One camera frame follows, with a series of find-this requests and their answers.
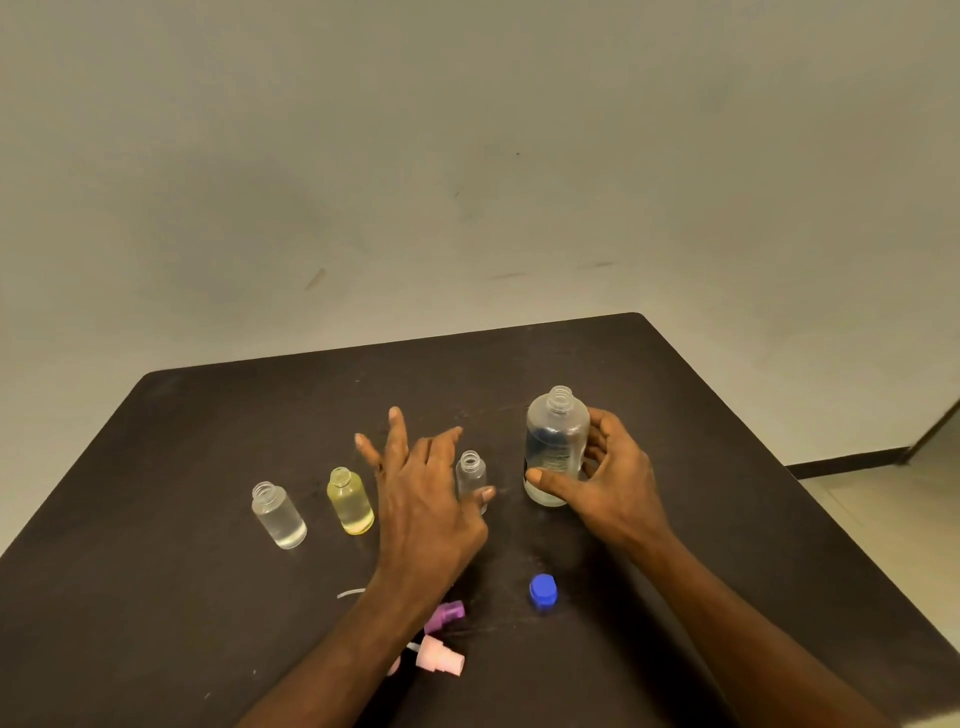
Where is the person's right hand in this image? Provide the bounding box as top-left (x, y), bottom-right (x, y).
top-left (524, 408), bottom-right (674, 561)

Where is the person's left hand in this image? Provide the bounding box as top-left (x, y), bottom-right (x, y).
top-left (354, 406), bottom-right (497, 603)

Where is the large clear plastic bottle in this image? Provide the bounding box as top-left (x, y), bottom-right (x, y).
top-left (522, 385), bottom-right (592, 509)

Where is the person's right forearm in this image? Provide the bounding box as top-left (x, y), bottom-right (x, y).
top-left (628, 528), bottom-right (895, 728)

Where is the person's left forearm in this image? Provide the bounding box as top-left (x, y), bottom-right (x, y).
top-left (235, 576), bottom-right (445, 728)

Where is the tiny clear plastic bottle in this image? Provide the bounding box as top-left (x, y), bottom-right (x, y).
top-left (455, 450), bottom-right (489, 516)

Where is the small bottle with yellow liquid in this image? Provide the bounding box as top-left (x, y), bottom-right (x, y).
top-left (326, 466), bottom-right (376, 537)

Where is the small clear bottle with liquid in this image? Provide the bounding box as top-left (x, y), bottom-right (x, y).
top-left (250, 480), bottom-right (309, 551)

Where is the purple spray pump cap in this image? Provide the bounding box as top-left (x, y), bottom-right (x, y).
top-left (423, 600), bottom-right (467, 636)

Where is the pink spray pump cap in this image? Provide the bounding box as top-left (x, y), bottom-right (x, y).
top-left (405, 634), bottom-right (467, 678)

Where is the black baseboard strip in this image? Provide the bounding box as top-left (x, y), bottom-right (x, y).
top-left (784, 397), bottom-right (960, 481)

